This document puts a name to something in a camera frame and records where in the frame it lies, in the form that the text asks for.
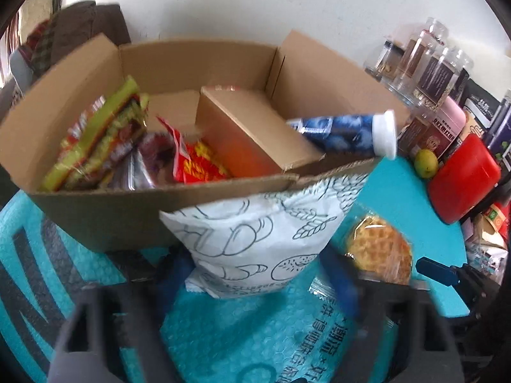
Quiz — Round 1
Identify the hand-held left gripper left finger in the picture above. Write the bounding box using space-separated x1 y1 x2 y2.
48 247 192 383

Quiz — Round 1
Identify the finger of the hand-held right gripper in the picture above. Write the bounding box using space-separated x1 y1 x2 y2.
415 257 484 288

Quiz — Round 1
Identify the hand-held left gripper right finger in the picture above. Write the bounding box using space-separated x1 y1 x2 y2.
319 247 464 383

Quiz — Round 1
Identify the waffle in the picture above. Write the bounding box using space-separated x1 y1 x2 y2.
343 207 414 286

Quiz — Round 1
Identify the white printed snack bag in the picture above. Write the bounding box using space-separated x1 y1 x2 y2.
159 173 370 300

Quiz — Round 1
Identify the silver snack packet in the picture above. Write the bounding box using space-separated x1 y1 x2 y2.
108 131 176 190

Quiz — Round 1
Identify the red and yellow snack packet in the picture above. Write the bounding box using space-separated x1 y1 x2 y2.
156 116 232 184

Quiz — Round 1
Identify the blue tube with white cap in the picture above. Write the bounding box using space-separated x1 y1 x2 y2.
285 109 398 160

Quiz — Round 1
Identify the small brown cardboard box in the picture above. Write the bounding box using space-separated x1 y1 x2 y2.
195 86 326 178

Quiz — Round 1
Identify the brown patterned snack packet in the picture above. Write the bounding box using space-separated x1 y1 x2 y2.
40 76 150 192

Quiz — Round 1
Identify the small clear packet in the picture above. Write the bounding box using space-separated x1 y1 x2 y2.
309 275 340 296

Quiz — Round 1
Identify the red and yellow box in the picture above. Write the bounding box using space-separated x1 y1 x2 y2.
477 201 509 244

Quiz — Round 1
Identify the red thermos bottle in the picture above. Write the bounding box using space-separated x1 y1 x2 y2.
427 133 501 224

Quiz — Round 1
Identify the teal bubble mat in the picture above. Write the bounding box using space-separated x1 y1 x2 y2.
0 155 472 383

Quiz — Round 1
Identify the green lemon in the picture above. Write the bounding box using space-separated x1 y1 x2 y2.
413 148 439 178

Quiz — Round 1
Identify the jar with red label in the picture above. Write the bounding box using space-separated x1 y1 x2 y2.
423 120 458 164

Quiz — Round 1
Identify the clear jar with purple label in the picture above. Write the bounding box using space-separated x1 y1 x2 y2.
483 92 511 160

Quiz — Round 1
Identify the black printed pouch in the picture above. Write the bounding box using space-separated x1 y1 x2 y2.
463 80 504 136

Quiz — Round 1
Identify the tall clear jar dark label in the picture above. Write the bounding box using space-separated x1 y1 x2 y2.
413 48 460 108
449 50 474 100

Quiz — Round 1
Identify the tall clear jar brown label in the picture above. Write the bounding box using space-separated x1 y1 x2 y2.
399 36 434 84

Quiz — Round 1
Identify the clear jar with nuts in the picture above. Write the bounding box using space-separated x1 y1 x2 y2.
365 40 404 80

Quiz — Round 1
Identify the clear jar with red contents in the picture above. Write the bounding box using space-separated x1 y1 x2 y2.
423 17 450 49

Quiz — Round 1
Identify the grey chair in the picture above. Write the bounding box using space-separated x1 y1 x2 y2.
10 48 41 92

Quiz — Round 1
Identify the cream padded board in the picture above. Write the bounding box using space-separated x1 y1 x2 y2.
18 0 52 28

